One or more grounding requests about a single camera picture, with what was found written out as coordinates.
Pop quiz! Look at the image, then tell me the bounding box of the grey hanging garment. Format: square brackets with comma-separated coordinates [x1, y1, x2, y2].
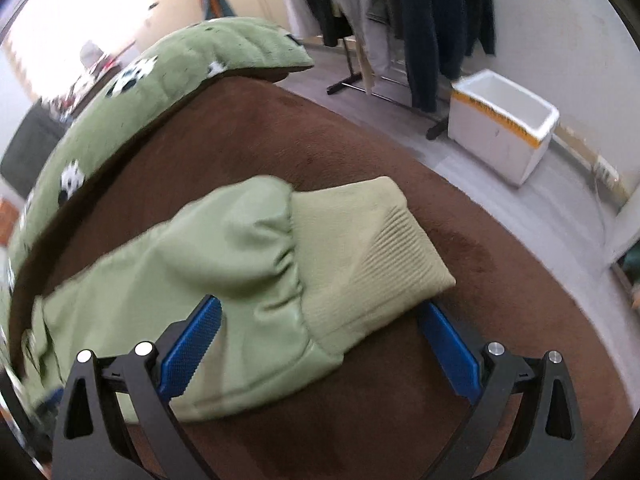
[324, 0, 396, 97]

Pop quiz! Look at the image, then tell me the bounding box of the white foam box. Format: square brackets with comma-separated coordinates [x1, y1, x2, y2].
[447, 70, 561, 188]

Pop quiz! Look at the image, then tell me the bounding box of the white wall power socket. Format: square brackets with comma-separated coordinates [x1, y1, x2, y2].
[594, 156, 620, 185]

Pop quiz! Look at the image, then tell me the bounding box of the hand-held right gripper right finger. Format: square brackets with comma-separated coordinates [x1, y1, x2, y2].
[419, 301, 587, 480]

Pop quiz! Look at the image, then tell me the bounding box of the light green jacket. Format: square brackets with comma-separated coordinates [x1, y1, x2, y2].
[20, 176, 457, 423]

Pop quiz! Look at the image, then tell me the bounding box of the dark grey suitcase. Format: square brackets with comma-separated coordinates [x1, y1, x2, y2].
[0, 100, 68, 196]

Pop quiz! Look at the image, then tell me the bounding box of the black metal clothes rack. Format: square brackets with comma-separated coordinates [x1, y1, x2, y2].
[325, 35, 451, 142]

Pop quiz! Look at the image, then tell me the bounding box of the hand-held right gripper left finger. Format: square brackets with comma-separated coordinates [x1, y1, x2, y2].
[51, 294, 223, 480]

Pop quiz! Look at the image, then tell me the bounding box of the green panda print quilt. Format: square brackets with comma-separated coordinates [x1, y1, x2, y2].
[0, 16, 316, 396]

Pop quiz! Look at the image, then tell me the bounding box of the dark blue hanging coat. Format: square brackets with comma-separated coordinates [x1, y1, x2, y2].
[387, 0, 497, 113]

